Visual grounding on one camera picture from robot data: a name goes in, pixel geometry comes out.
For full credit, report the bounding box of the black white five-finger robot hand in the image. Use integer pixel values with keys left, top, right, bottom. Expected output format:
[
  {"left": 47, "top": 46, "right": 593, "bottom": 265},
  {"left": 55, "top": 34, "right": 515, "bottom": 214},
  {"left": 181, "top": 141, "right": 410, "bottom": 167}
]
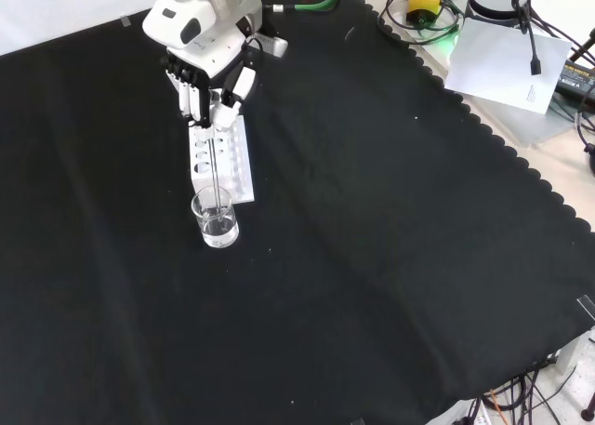
[{"left": 160, "top": 33, "right": 259, "bottom": 130}]

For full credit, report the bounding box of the clear glass rod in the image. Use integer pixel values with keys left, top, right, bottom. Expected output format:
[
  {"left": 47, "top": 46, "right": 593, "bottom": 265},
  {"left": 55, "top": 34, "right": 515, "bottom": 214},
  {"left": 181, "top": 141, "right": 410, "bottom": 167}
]
[{"left": 209, "top": 126, "right": 223, "bottom": 224}]

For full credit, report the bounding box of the white test tube rack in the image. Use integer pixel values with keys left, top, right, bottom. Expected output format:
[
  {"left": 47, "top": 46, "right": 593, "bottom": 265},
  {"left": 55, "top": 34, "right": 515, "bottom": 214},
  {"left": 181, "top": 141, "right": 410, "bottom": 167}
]
[{"left": 187, "top": 113, "right": 257, "bottom": 206}]

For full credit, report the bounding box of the small glass beaker with water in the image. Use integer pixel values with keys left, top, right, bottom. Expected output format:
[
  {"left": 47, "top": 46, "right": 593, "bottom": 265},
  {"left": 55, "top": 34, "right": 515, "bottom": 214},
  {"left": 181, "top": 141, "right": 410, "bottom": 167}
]
[{"left": 191, "top": 185, "right": 241, "bottom": 249}]

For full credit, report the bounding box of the yellow stop button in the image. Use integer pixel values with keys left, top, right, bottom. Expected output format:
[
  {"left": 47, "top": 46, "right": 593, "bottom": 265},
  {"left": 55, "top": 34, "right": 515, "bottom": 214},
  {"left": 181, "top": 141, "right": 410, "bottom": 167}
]
[{"left": 406, "top": 0, "right": 443, "bottom": 26}]

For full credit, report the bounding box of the black bench cloth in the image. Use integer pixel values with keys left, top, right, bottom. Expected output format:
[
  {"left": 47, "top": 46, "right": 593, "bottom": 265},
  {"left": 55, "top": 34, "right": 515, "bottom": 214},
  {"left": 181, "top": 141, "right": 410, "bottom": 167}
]
[{"left": 0, "top": 0, "right": 595, "bottom": 425}]

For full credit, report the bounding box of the white paper sheet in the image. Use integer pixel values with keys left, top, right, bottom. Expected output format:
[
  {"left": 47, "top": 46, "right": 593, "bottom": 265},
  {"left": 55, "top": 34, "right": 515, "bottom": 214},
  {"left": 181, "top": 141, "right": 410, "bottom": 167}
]
[{"left": 444, "top": 18, "right": 573, "bottom": 115}]

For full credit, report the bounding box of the pale grey board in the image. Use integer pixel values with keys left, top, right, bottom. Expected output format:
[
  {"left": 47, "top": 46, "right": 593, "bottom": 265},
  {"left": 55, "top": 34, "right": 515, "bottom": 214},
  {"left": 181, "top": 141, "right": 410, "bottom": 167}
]
[{"left": 483, "top": 93, "right": 580, "bottom": 147}]

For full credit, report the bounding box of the black power adapter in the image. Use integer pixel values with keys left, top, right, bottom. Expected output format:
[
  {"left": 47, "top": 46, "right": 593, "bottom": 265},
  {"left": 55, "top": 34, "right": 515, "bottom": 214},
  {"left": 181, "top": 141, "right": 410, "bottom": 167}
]
[{"left": 555, "top": 58, "right": 595, "bottom": 103}]

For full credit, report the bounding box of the black tripod leg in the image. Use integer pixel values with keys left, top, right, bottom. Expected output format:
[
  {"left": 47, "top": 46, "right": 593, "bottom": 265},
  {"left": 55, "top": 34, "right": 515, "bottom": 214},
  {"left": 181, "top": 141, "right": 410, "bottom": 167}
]
[{"left": 569, "top": 24, "right": 595, "bottom": 68}]

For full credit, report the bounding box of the white power strip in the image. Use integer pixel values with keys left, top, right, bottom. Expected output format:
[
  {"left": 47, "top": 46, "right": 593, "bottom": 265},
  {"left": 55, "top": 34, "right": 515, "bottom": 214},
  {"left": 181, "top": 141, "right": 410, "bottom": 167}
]
[{"left": 457, "top": 396, "right": 492, "bottom": 425}]

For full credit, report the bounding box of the large clear tape strip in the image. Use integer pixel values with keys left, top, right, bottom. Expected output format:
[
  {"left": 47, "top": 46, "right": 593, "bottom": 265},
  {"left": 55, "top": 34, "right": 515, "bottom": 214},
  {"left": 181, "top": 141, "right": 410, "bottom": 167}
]
[{"left": 575, "top": 294, "right": 595, "bottom": 326}]

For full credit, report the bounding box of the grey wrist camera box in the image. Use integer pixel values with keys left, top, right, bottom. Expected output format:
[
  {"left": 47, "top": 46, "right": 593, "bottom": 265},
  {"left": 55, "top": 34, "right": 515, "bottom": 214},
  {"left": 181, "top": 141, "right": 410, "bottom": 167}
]
[{"left": 250, "top": 33, "right": 290, "bottom": 59}]

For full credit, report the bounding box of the coiled black cable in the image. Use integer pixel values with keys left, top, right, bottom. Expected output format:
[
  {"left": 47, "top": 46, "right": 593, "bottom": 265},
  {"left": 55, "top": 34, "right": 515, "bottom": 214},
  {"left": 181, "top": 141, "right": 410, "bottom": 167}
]
[{"left": 377, "top": 0, "right": 466, "bottom": 45}]

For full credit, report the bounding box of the black cable with plug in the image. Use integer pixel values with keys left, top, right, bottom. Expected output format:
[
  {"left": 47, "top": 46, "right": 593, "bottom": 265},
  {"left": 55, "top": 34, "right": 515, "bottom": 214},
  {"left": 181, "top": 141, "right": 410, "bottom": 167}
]
[{"left": 509, "top": 0, "right": 543, "bottom": 76}]

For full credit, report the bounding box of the orange cable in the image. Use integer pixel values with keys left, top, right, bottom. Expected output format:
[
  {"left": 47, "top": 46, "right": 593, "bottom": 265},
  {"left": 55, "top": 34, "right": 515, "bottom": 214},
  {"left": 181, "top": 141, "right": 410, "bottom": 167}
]
[{"left": 486, "top": 390, "right": 512, "bottom": 425}]

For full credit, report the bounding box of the black floor cable bundle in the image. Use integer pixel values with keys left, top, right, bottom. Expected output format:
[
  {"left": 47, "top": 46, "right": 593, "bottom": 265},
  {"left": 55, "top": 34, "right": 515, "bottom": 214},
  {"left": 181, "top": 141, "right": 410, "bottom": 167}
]
[{"left": 464, "top": 357, "right": 595, "bottom": 425}]

